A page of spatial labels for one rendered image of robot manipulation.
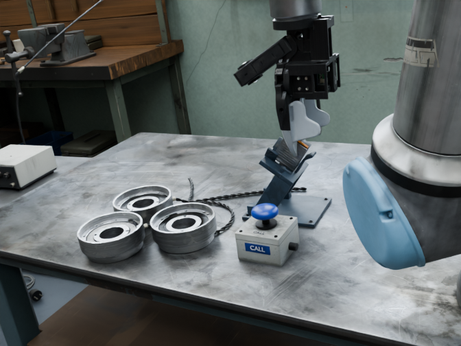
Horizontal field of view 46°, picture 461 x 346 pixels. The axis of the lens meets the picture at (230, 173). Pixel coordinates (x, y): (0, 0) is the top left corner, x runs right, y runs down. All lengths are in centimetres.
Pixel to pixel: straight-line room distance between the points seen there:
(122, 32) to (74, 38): 30
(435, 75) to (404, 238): 15
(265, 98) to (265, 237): 185
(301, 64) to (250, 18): 173
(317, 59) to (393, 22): 152
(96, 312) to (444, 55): 95
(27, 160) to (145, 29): 127
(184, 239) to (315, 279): 21
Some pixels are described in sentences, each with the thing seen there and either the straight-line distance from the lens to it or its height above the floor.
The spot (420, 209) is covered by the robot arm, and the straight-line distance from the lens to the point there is 51.
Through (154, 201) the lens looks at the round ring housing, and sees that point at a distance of 98.
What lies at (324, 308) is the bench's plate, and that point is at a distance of 70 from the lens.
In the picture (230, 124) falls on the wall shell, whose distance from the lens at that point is 271.
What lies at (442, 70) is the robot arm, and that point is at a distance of 45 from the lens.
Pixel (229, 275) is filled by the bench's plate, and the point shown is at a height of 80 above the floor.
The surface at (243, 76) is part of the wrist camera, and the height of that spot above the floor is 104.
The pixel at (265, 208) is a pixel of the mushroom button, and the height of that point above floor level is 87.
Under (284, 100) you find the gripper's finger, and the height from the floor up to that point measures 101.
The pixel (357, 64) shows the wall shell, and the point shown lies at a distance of 238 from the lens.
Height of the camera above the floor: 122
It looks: 22 degrees down
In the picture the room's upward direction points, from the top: 8 degrees counter-clockwise
